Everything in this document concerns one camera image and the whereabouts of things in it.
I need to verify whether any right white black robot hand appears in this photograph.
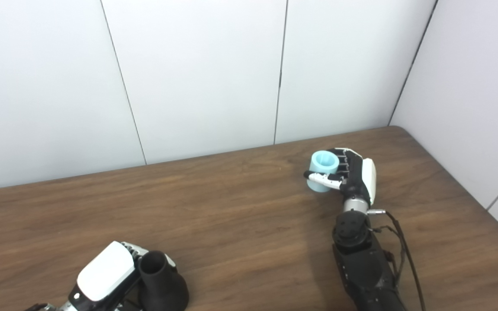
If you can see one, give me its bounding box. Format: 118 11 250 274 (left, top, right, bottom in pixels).
303 148 377 206

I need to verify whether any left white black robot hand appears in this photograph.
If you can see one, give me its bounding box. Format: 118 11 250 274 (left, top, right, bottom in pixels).
68 241 176 311

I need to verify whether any light blue cylinder cup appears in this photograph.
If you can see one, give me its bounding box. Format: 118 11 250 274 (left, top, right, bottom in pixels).
307 151 340 193

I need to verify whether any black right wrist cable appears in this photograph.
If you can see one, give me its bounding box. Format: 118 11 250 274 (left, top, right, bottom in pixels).
367 209 427 311

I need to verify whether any black flared nozzle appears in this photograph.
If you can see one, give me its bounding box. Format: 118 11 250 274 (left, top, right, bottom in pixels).
138 251 189 311

